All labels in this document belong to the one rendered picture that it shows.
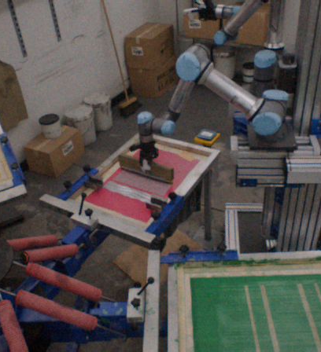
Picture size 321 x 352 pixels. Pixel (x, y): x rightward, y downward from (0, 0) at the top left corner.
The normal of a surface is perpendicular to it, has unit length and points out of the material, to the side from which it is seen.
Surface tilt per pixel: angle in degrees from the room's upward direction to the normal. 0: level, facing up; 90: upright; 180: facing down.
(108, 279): 0
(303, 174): 90
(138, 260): 2
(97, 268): 0
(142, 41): 89
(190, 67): 86
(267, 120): 94
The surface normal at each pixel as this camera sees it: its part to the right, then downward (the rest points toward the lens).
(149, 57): -0.44, 0.57
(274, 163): -0.11, 0.60
